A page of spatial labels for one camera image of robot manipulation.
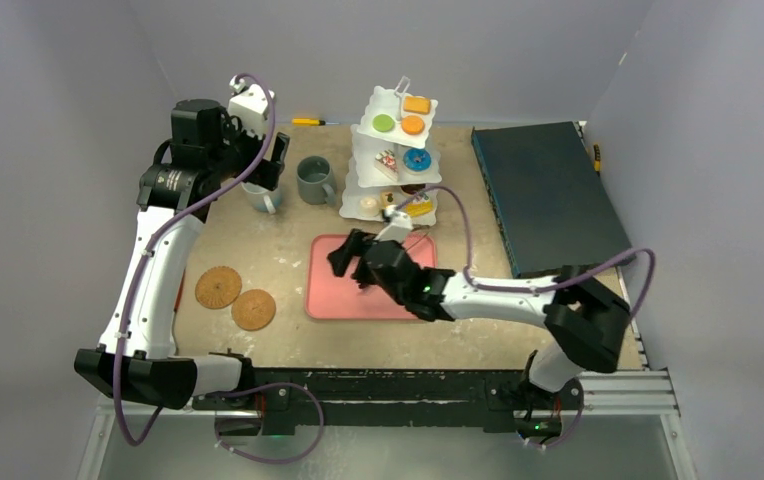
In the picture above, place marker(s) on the black spoon on tray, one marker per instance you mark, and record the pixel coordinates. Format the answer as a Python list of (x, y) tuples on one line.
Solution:
[(417, 240)]

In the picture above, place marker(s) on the red handled adjustable wrench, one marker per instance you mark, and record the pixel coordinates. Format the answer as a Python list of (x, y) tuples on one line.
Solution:
[(179, 293)]

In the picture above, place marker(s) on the white triangular fruit cake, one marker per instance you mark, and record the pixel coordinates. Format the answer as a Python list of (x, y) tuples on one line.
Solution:
[(385, 162)]

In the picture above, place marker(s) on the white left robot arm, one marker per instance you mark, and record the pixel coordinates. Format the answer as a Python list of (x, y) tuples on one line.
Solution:
[(135, 358)]

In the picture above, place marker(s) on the white three-tier cake stand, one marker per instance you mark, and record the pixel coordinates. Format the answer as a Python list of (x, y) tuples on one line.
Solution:
[(363, 179)]

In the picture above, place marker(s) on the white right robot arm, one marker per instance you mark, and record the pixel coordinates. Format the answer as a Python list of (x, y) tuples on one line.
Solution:
[(586, 320)]

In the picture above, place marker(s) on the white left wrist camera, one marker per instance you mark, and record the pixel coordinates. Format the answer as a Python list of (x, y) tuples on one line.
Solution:
[(250, 106)]

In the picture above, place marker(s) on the yellow handled screwdriver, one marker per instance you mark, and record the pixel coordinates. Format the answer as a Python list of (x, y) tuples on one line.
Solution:
[(312, 122)]

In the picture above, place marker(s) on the pink serving tray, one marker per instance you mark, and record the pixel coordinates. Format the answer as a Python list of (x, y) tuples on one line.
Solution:
[(331, 298)]

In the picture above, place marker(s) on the yellow black tool right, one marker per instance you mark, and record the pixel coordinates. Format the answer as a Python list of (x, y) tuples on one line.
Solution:
[(597, 158)]

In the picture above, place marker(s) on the chocolate sprinkle donut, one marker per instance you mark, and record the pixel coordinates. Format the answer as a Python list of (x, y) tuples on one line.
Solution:
[(412, 189)]

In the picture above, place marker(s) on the white round cake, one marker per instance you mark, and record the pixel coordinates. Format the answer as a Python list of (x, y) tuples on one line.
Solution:
[(369, 207)]

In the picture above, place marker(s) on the orange rectangular biscuit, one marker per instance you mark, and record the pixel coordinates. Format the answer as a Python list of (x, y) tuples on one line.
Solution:
[(417, 105)]

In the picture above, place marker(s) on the blue frosted donut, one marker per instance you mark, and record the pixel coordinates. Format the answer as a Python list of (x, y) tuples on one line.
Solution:
[(417, 160)]

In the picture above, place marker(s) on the round waffle coaster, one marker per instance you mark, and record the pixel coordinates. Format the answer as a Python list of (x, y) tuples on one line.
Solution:
[(253, 310), (218, 287)]

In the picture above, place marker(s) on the grey mug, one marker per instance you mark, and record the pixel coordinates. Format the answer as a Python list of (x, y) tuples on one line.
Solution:
[(316, 181)]

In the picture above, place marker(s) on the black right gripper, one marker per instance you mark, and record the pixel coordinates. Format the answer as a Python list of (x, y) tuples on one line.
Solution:
[(365, 258)]

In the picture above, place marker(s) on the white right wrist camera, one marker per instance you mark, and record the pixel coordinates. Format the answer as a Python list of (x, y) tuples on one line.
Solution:
[(398, 225)]

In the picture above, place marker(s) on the white small cup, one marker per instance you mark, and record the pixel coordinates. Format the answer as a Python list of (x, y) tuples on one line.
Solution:
[(261, 199)]

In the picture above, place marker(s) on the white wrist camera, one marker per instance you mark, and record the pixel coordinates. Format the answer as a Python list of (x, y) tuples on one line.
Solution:
[(250, 106), (398, 225)]

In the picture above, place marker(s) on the orange round cookie bottom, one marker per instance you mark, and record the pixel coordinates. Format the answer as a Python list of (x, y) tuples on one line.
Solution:
[(412, 125)]

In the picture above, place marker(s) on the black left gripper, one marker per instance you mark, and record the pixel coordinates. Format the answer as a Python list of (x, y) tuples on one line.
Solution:
[(265, 171)]

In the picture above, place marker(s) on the yellow triangular sprinkle cake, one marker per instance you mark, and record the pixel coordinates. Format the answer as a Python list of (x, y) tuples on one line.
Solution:
[(420, 205)]

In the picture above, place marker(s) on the green round macaron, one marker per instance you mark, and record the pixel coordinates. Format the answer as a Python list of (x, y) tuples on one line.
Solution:
[(383, 123)]

